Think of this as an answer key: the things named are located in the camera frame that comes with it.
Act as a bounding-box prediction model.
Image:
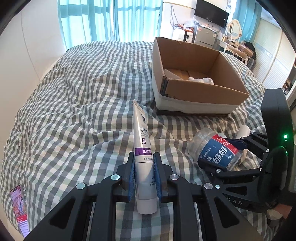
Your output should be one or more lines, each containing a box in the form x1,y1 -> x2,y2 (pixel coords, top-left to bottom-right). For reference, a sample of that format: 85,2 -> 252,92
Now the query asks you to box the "white bottle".
235,124 -> 251,165

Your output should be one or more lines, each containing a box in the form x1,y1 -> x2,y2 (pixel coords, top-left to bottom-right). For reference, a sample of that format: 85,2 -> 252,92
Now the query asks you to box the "clear cotton swab jar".
188,128 -> 242,171

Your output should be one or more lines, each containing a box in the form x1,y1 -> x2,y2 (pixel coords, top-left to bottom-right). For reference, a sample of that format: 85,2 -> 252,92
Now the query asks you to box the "white cream tube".
133,101 -> 158,215

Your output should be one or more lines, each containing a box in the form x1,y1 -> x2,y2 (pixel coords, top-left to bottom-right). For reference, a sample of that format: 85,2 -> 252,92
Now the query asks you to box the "white louvered wardrobe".
252,18 -> 295,89

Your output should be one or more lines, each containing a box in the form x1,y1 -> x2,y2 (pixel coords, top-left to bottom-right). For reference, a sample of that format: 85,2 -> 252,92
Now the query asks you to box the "checkered bed duvet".
1,41 -> 265,228

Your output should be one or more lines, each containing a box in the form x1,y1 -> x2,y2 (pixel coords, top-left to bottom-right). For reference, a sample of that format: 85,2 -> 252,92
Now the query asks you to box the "white vanity desk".
220,41 -> 254,65

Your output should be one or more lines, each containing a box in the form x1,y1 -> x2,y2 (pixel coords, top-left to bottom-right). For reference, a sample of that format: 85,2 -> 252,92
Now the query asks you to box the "brown cardboard box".
152,37 -> 249,115

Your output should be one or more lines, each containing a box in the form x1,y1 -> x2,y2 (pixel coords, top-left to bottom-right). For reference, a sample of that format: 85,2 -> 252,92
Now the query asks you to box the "oval vanity mirror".
227,19 -> 242,40

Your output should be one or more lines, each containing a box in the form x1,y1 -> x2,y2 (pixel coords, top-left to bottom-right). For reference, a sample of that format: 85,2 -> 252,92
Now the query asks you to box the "silver mini fridge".
194,26 -> 217,48

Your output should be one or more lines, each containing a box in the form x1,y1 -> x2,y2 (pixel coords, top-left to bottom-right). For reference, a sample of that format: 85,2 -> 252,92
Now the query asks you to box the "right teal curtain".
233,0 -> 262,43

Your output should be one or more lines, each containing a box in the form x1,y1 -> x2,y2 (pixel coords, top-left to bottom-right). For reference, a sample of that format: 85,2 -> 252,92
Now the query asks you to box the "teal curtain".
57,1 -> 117,49
233,0 -> 262,43
113,1 -> 163,42

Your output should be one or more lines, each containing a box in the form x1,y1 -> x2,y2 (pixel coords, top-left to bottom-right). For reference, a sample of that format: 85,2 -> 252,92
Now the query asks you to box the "white suitcase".
171,26 -> 194,43

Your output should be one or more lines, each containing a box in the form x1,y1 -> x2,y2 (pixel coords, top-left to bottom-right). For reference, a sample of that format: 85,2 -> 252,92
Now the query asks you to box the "middle teal curtain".
113,1 -> 163,42

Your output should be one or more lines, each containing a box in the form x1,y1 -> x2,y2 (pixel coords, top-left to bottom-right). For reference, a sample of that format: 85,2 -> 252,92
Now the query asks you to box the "left teal curtain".
57,1 -> 117,49

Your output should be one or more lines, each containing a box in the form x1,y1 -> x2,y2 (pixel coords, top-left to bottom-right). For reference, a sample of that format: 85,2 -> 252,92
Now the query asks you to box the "black wall television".
194,0 -> 229,28

